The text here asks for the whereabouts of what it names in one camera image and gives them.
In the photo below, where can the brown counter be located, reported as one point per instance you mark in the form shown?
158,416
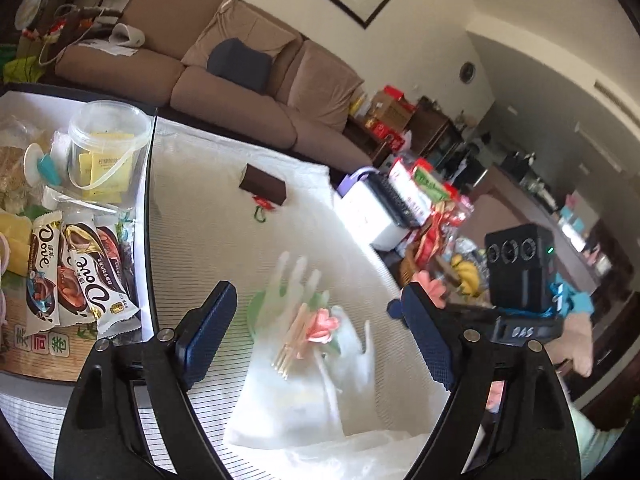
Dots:
500,195

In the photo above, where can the white round-headed stick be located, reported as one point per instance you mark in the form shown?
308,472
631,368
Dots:
52,199

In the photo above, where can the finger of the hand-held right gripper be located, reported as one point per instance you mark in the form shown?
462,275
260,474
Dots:
395,310
470,310

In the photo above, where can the person's light green clothing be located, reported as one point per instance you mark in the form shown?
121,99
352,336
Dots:
600,440

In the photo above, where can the white papers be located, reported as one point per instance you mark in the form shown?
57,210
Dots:
107,49

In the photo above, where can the red candy wrappers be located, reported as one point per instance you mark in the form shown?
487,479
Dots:
430,240

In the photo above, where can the white round plastic disc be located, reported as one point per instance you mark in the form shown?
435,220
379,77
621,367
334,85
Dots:
32,160

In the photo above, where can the round tin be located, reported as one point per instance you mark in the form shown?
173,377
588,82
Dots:
27,7

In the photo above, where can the beige sofa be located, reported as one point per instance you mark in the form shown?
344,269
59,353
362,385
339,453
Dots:
225,95

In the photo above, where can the chocolate bar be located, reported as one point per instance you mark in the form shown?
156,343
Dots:
112,245
42,255
92,290

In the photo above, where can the small brown box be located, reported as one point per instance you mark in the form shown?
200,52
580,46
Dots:
262,182

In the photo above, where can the white tray box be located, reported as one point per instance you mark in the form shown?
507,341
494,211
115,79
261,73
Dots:
30,105

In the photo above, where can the clear plastic glove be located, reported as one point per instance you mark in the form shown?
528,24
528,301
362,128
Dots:
350,365
285,285

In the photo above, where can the red and white snack bag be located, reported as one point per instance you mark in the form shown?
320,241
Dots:
402,175

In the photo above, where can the clear plastic food bag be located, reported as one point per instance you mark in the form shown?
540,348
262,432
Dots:
15,160

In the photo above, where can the white air vent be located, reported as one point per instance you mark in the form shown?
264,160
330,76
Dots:
617,102

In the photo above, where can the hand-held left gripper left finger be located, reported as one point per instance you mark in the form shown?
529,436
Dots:
210,335

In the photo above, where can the wicker basket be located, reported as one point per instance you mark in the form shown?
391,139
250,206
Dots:
407,272

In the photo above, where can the bamboo mat package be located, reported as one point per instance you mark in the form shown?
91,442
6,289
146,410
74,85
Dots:
50,355

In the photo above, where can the white curved device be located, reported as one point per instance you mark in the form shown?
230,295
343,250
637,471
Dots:
129,35

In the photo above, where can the round wall clock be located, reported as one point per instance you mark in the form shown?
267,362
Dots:
467,71

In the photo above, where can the black ribbed object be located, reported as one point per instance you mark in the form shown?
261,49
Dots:
395,200

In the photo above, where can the person's right forearm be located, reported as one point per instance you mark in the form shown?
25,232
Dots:
575,345

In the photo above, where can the bunch of bananas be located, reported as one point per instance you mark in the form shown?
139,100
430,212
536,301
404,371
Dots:
465,272

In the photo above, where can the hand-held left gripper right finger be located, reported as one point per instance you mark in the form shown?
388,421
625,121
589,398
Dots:
430,340

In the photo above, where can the dark wooden cabinet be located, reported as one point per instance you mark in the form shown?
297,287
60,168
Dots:
435,125

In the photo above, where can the beige cushion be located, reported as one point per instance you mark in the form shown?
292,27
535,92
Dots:
320,80
240,25

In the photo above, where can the green plastic piece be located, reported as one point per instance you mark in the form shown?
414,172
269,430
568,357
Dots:
260,310

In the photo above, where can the bundle of toothpicks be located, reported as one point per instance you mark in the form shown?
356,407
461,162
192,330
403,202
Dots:
290,350

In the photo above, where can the clear tub of yellow packets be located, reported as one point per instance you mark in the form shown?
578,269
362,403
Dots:
107,160

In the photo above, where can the yellow snack pieces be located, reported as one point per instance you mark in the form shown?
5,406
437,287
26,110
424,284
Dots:
15,235

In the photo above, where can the dark blue pillow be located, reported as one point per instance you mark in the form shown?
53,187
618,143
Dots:
237,62

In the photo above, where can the pink flower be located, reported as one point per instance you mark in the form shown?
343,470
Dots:
322,327
431,287

